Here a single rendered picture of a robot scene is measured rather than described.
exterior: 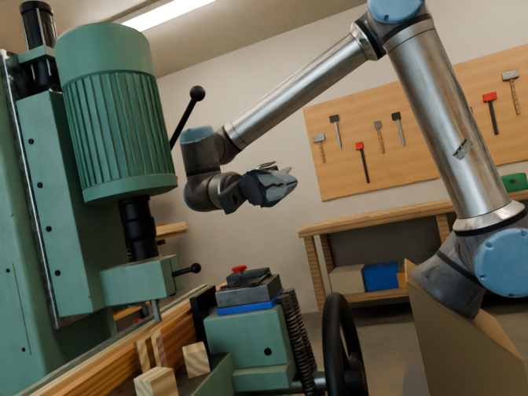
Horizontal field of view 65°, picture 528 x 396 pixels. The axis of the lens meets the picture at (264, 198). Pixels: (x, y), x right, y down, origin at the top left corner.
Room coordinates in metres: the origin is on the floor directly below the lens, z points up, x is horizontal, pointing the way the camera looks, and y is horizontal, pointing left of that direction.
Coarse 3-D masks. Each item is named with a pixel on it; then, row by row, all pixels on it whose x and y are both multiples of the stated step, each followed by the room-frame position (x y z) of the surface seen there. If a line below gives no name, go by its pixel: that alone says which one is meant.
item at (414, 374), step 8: (408, 368) 1.28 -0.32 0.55; (416, 368) 1.27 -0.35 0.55; (408, 376) 1.23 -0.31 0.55; (416, 376) 1.22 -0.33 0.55; (424, 376) 1.21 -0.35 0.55; (408, 384) 1.19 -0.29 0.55; (416, 384) 1.18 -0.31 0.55; (424, 384) 1.17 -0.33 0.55; (408, 392) 1.15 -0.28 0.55; (416, 392) 1.14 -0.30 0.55; (424, 392) 1.13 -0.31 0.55
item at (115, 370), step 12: (216, 288) 1.10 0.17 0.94; (132, 348) 0.70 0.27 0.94; (108, 360) 0.66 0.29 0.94; (120, 360) 0.67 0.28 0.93; (132, 360) 0.70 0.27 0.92; (96, 372) 0.62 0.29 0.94; (108, 372) 0.64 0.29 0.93; (120, 372) 0.67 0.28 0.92; (132, 372) 0.69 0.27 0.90; (72, 384) 0.58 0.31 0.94; (84, 384) 0.59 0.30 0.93; (96, 384) 0.61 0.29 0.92; (108, 384) 0.64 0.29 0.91
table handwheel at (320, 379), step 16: (336, 304) 0.69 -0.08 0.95; (336, 320) 0.65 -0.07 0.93; (352, 320) 0.82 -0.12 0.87; (336, 336) 0.63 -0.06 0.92; (352, 336) 0.83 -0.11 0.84; (336, 352) 0.61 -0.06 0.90; (352, 352) 0.83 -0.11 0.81; (336, 368) 0.60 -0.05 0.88; (352, 368) 0.70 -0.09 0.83; (320, 384) 0.72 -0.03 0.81; (336, 384) 0.59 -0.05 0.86; (352, 384) 0.69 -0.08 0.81
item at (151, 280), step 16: (176, 256) 0.82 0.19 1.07; (112, 272) 0.79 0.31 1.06; (128, 272) 0.78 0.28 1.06; (144, 272) 0.77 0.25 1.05; (160, 272) 0.77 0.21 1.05; (112, 288) 0.79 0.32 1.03; (128, 288) 0.79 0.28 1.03; (144, 288) 0.78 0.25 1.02; (160, 288) 0.77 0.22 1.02; (176, 288) 0.80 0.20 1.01; (112, 304) 0.80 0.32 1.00
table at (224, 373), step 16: (208, 352) 0.72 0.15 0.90; (224, 368) 0.67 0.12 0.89; (240, 368) 0.70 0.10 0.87; (256, 368) 0.69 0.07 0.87; (272, 368) 0.67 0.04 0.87; (288, 368) 0.67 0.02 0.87; (128, 384) 0.65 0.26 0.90; (192, 384) 0.60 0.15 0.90; (208, 384) 0.61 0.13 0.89; (224, 384) 0.66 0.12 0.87; (240, 384) 0.68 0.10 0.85; (256, 384) 0.67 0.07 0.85; (272, 384) 0.67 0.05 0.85; (288, 384) 0.66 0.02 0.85
